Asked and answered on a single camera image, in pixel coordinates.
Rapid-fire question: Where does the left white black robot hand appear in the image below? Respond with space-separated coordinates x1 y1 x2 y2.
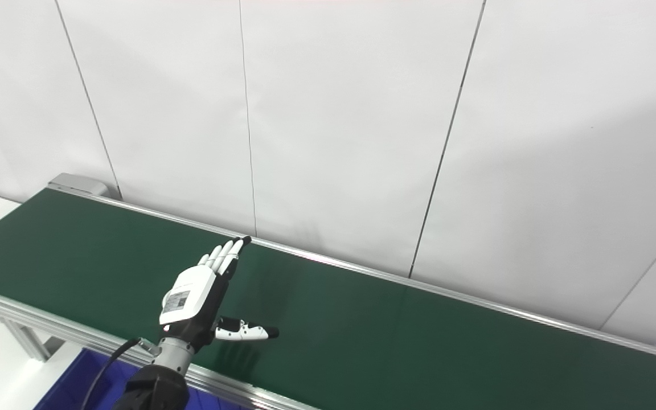
156 236 280 351

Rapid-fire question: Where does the aluminium conveyor support leg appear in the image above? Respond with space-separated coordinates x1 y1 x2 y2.
0 314 58 362

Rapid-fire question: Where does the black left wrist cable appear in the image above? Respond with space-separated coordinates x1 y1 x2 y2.
80 338 155 410

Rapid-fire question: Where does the green conveyor belt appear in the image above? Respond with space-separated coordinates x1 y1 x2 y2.
0 185 656 410

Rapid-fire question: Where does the blue bin with white parts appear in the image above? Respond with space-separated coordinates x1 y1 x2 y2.
32 348 260 410

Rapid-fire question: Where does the grey conveyor end housing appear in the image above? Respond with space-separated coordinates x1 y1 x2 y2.
47 173 123 200

